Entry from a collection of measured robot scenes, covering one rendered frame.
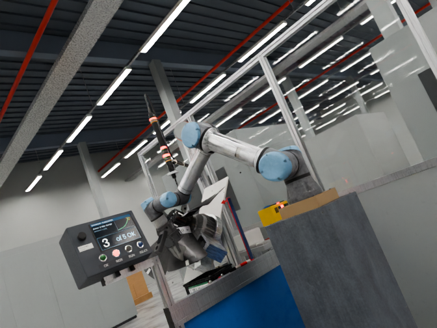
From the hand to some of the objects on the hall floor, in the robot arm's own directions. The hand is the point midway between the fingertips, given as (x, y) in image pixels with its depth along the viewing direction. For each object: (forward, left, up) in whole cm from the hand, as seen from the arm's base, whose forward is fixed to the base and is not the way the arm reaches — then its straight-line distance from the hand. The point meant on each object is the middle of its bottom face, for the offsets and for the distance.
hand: (181, 259), depth 184 cm
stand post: (+13, -54, -99) cm, 114 cm away
